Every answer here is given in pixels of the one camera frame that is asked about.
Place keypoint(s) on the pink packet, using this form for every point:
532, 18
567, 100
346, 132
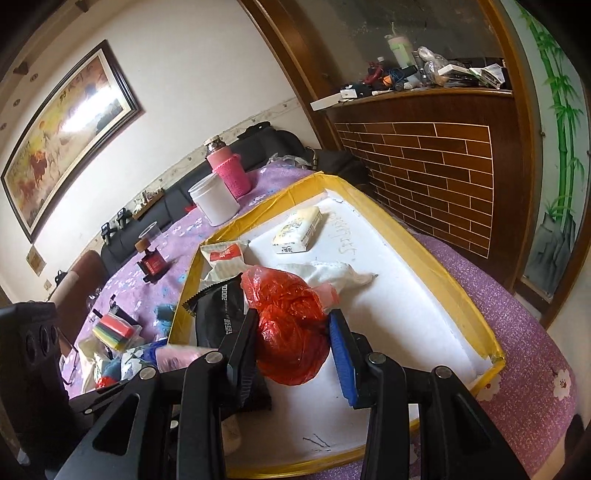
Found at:
180, 357

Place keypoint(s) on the small black pouch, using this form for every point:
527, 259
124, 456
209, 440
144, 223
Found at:
254, 129

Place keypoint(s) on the white tissue pack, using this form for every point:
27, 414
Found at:
298, 228

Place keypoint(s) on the black handheld device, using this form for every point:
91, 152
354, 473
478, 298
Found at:
107, 230
122, 217

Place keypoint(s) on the black bag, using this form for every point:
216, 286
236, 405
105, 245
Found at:
337, 164

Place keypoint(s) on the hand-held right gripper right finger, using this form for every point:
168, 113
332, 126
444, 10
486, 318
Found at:
341, 355

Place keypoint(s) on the multicoloured sponge pack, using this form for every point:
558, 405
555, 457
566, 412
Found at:
115, 331

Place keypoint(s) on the bamboo wall painting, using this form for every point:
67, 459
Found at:
558, 115

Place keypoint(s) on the white flat box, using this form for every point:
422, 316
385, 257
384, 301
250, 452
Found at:
330, 99

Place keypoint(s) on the large framed painting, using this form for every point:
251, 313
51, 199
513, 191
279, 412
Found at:
69, 138

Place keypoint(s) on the wooden tray with ornaments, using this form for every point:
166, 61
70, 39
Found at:
147, 201

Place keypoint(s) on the wooden arch frame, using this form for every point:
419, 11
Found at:
521, 138

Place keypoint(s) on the white plastic jar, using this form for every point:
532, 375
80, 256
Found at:
214, 201

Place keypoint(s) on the blue white packet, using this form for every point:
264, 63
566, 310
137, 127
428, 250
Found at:
134, 359

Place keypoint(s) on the pile of counter clutter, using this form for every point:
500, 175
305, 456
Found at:
443, 69

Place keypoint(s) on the black sofa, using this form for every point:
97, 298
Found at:
175, 203

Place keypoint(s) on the brown chair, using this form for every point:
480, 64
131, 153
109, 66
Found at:
83, 286

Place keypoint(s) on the white green jug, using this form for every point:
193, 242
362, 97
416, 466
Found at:
399, 46

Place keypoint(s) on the white red snack packet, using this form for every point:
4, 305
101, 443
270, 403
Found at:
224, 258

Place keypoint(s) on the black and red bottle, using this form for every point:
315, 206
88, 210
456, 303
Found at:
150, 264

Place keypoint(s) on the white plastic bag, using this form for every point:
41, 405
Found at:
332, 272

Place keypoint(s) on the pink sleeved bottle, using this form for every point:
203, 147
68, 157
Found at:
226, 168

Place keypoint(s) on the yellow taped foam tray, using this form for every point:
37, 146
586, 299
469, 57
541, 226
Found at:
401, 286

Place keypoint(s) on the red plastic bag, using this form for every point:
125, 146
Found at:
286, 323

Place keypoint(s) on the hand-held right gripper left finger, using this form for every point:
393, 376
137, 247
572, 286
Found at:
242, 346

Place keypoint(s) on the clear plastic cup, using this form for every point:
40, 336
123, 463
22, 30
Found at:
148, 230

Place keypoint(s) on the purple floral tablecloth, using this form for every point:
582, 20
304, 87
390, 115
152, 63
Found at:
508, 332

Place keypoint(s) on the small framed picture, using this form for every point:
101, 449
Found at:
36, 261

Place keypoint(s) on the black packet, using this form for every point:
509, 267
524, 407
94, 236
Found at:
217, 318

